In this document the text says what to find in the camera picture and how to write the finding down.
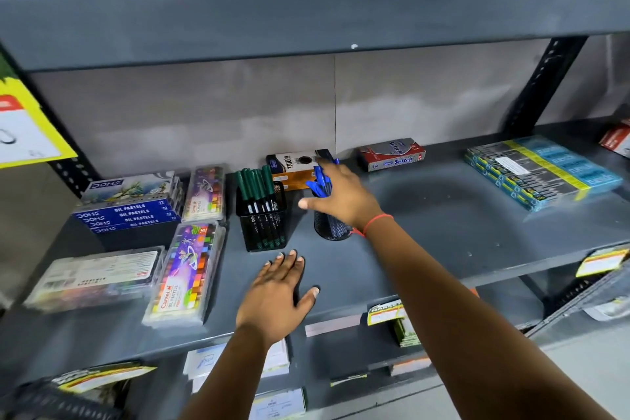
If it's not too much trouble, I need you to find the person's right hand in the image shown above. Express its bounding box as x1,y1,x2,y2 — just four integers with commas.
299,161,384,238

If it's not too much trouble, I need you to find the person's left hand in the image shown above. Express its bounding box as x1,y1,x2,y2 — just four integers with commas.
236,249,321,347

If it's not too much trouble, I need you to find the bunch of blue pens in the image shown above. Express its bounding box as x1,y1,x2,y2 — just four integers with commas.
305,158,341,199

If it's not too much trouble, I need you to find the person's right forearm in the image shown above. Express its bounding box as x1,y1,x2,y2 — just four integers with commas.
364,216,617,420

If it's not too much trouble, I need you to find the person's left forearm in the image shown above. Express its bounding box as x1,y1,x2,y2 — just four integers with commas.
179,326,295,420

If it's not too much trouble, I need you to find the round black mesh pen holder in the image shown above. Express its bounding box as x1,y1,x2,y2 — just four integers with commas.
313,196,354,241

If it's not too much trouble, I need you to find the pink paper pad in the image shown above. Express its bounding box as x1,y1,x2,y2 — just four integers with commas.
304,313,363,338

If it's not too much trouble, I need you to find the black and orange pen box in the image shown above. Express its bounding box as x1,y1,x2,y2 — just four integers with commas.
266,148,336,192

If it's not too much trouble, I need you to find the square black mesh pen holder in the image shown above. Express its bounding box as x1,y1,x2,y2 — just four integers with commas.
235,182,289,253

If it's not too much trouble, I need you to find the bunch of green markers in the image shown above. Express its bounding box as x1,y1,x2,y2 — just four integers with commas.
236,165,287,249

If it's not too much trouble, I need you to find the red thread wristband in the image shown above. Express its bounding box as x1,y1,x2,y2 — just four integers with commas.
351,213,395,239

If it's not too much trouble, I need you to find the large clear colourful pastel case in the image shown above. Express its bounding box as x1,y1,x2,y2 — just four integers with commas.
142,221,227,329

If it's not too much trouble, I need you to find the red and silver pen box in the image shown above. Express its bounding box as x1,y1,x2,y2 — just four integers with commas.
357,137,427,173

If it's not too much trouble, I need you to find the small clear colourful pastel case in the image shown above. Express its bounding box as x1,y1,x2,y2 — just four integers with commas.
181,166,227,224

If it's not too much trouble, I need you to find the small green box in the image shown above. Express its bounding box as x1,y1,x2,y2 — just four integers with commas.
393,317,422,348

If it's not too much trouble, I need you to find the grey metal shelving rack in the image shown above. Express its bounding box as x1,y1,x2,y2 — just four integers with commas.
0,0,630,420

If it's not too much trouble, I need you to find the white label pack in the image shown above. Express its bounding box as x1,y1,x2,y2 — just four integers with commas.
250,387,307,420

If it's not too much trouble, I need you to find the orange edged paper pad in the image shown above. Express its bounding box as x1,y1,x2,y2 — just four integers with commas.
388,355,432,377

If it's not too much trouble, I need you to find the blue flower print pastel box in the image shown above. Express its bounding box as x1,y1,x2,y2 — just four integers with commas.
79,171,184,215

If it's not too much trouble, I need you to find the clear flat crayon case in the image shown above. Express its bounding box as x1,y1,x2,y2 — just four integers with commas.
23,246,166,313

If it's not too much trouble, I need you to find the stack of teal pen packs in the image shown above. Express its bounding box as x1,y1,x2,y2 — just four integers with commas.
465,135,625,213

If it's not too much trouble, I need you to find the black mesh basket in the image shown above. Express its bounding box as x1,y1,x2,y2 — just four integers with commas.
0,379,125,420

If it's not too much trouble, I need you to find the yellow hanging sign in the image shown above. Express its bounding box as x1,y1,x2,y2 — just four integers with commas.
0,52,79,170

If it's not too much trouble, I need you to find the white plastic packet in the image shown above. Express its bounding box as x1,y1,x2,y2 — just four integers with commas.
585,286,630,323

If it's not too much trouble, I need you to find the red and white box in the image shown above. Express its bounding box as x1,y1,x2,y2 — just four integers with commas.
598,118,630,159

